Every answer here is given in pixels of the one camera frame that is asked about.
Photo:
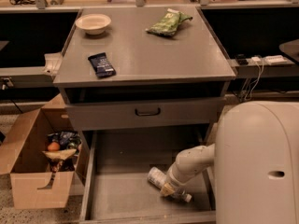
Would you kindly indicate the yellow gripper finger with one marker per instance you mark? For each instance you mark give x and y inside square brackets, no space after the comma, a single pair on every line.
[167,189]

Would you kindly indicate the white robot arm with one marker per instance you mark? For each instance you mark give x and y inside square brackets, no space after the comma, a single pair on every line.
[256,164]

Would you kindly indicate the open grey bottom drawer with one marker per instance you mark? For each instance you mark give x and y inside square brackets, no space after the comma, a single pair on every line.
[117,189]

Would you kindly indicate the grey drawer cabinet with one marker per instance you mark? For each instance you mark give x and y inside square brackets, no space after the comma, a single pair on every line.
[189,65]

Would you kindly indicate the dark snack bags in box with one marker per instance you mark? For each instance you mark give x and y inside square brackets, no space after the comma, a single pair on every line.
[66,139]

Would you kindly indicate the orange fruit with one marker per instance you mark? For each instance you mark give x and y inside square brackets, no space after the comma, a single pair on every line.
[54,146]

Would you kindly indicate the brown cardboard box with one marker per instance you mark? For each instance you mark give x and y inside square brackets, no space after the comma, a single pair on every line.
[22,156]

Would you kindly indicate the dark blue snack packet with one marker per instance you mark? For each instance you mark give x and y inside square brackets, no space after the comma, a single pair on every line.
[101,65]

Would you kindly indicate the black power adapter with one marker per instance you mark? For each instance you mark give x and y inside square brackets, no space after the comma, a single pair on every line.
[241,59]

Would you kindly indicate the white power adapter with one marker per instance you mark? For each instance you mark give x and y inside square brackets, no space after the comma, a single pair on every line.
[256,59]

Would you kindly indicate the green chip bag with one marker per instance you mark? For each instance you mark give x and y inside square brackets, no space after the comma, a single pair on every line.
[169,23]

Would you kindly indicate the white power strip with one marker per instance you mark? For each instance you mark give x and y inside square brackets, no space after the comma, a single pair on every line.
[275,60]

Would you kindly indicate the white ceramic bowl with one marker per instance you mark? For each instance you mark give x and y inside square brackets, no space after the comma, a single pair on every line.
[93,24]

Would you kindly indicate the closed grey drawer black handle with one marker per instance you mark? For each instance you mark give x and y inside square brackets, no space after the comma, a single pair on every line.
[142,114]

